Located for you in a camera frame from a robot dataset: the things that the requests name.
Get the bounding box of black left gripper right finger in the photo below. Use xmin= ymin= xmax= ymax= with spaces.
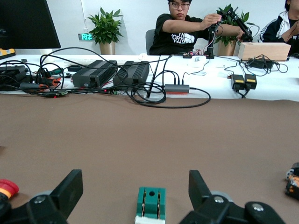
xmin=178 ymin=169 xmax=287 ymax=224

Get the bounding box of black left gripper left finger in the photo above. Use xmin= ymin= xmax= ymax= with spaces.
xmin=0 ymin=169 xmax=84 ymax=224

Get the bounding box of green load switch white end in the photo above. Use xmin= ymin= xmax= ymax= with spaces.
xmin=134 ymin=186 xmax=167 ymax=224

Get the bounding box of red emergency button orange block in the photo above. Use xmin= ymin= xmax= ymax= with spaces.
xmin=0 ymin=178 xmax=20 ymax=206

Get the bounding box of brown table cover mat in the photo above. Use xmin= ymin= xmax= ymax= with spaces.
xmin=0 ymin=93 xmax=299 ymax=224

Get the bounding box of black device red led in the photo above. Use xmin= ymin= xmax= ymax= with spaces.
xmin=42 ymin=91 xmax=70 ymax=98

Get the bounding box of grey usb hub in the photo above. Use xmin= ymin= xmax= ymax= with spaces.
xmin=164 ymin=84 xmax=190 ymax=95

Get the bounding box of orange black screwdriver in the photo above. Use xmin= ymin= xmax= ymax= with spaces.
xmin=20 ymin=78 xmax=61 ymax=91

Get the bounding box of black box yellow label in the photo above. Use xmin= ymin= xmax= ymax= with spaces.
xmin=230 ymin=74 xmax=246 ymax=91
xmin=244 ymin=73 xmax=257 ymax=90

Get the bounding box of green black screwdriver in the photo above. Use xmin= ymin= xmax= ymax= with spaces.
xmin=44 ymin=69 xmax=65 ymax=77

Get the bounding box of black finned power brick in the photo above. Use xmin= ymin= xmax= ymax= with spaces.
xmin=113 ymin=61 xmax=150 ymax=87
xmin=71 ymin=60 xmax=118 ymax=89

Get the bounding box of black flat device box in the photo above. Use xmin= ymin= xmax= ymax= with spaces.
xmin=0 ymin=65 xmax=30 ymax=84

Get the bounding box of black power adapter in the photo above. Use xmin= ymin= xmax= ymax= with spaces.
xmin=247 ymin=58 xmax=274 ymax=70

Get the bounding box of green potted plant gold pot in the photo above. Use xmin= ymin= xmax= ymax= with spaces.
xmin=214 ymin=3 xmax=255 ymax=56
xmin=87 ymin=7 xmax=124 ymax=56

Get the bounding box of green lit exit sign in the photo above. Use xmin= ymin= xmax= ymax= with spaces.
xmin=78 ymin=33 xmax=95 ymax=42

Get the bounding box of light wooden box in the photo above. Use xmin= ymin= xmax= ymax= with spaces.
xmin=238 ymin=42 xmax=292 ymax=62

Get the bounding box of grey office chair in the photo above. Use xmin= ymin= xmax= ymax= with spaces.
xmin=145 ymin=29 xmax=156 ymax=56

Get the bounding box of person in black t-shirt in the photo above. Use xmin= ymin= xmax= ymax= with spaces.
xmin=149 ymin=0 xmax=246 ymax=56

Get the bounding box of black monitor white stand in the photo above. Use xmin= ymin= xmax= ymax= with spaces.
xmin=0 ymin=0 xmax=61 ymax=63

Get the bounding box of person in black white jacket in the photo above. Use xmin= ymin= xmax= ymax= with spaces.
xmin=257 ymin=0 xmax=299 ymax=56

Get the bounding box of black looped cable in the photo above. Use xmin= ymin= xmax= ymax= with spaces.
xmin=126 ymin=87 xmax=212 ymax=109

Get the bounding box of black selector switch orange block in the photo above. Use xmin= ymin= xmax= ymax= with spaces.
xmin=285 ymin=162 xmax=299 ymax=200

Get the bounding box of black tangled adapter cable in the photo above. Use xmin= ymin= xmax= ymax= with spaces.
xmin=224 ymin=55 xmax=289 ymax=77

